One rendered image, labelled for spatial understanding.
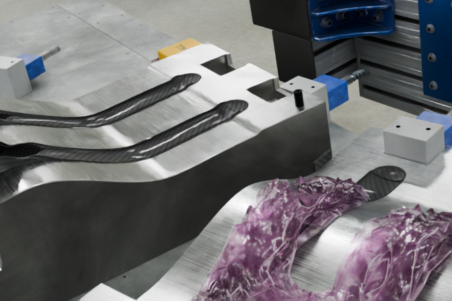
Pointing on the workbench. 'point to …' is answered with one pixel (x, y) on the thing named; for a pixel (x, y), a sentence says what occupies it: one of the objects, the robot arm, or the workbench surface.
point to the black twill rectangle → (321, 160)
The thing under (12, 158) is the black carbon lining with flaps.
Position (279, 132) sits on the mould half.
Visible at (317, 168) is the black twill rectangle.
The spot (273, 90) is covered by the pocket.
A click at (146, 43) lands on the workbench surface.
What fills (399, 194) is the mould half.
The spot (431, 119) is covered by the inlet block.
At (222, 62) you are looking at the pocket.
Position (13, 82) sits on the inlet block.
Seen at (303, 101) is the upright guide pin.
